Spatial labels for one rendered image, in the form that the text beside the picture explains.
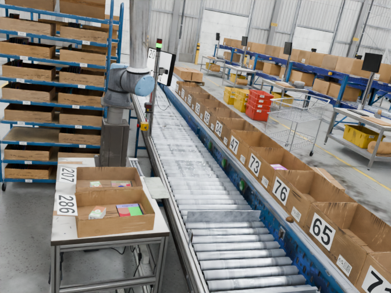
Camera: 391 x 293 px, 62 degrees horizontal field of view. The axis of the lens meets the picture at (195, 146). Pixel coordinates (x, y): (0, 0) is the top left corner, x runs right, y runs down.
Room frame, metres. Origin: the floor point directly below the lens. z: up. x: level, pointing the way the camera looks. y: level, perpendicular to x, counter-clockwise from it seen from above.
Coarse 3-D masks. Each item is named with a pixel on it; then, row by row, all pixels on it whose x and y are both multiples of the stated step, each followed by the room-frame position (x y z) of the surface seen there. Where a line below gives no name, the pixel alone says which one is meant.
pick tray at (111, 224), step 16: (80, 192) 1.56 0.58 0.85; (96, 192) 1.60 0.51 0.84; (112, 192) 1.64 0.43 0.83; (128, 192) 1.68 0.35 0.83; (144, 192) 1.67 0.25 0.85; (80, 208) 1.55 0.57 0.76; (112, 208) 1.60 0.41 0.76; (144, 208) 1.63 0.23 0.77; (80, 224) 1.31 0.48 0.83; (96, 224) 1.34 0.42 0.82; (112, 224) 1.37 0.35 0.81; (128, 224) 1.40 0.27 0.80; (144, 224) 1.44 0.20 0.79
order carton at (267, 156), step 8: (256, 152) 2.12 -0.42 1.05; (264, 152) 2.26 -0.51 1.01; (272, 152) 2.28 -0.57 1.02; (280, 152) 2.30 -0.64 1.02; (288, 152) 2.26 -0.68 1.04; (248, 160) 2.20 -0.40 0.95; (264, 160) 1.99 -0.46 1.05; (272, 160) 2.29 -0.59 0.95; (280, 160) 2.31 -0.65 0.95; (288, 160) 2.24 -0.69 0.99; (296, 160) 2.15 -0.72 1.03; (248, 168) 2.17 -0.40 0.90; (264, 168) 1.97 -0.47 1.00; (272, 168) 1.88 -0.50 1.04; (288, 168) 2.21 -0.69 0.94; (296, 168) 2.12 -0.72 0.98; (304, 168) 2.04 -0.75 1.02; (256, 176) 2.05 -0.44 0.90; (264, 176) 1.95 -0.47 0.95; (272, 176) 1.86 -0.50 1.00
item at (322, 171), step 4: (312, 168) 4.55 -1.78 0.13; (316, 168) 4.58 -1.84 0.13; (320, 168) 4.61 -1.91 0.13; (320, 172) 4.43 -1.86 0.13; (324, 172) 4.46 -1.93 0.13; (324, 176) 4.29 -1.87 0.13; (328, 176) 4.32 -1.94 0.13; (328, 180) 4.16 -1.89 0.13; (332, 180) 4.19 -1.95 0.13; (336, 184) 4.06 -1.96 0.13; (340, 188) 3.94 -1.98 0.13
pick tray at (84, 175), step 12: (84, 168) 1.88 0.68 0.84; (96, 168) 1.91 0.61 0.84; (108, 168) 1.94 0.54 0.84; (120, 168) 1.96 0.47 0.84; (132, 168) 1.99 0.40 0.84; (84, 180) 1.87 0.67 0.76; (96, 180) 1.90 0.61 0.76; (108, 180) 1.92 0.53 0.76; (120, 180) 1.95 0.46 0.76; (132, 180) 1.98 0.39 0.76
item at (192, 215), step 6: (192, 210) 1.62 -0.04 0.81; (198, 210) 1.63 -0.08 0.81; (204, 210) 1.65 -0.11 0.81; (210, 210) 1.66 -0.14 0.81; (216, 210) 1.67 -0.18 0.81; (222, 210) 1.68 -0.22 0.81; (228, 210) 1.69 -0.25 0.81; (234, 210) 1.70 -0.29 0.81; (240, 210) 1.71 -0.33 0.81; (246, 210) 1.72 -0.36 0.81; (252, 210) 1.73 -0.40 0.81; (258, 210) 1.75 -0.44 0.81; (192, 216) 1.62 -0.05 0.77; (198, 216) 1.63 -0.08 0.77; (204, 216) 1.64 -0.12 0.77; (210, 216) 1.65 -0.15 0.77; (216, 216) 1.67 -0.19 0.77; (222, 216) 1.68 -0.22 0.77; (228, 216) 1.69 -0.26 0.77; (234, 216) 1.70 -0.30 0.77; (240, 216) 1.71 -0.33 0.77; (246, 216) 1.72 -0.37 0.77; (252, 216) 1.73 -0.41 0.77; (258, 216) 1.75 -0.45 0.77; (186, 222) 1.61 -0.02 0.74
